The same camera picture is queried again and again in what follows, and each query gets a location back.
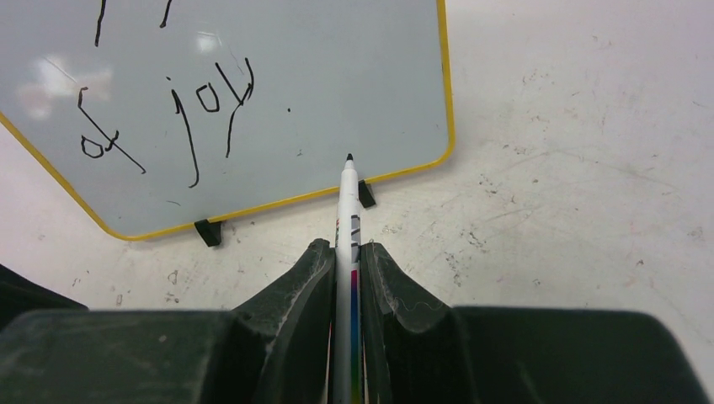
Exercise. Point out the black whiteboard marker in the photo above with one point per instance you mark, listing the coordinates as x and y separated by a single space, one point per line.
347 382

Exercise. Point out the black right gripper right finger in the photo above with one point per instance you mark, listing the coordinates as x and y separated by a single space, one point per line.
420 350

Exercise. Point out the yellow-framed whiteboard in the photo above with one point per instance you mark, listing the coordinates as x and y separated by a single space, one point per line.
154 115

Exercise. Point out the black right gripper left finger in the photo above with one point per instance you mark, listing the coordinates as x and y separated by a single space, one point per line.
273 348

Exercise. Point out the black whiteboard foot clip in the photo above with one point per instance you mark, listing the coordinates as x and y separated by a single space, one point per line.
210 232

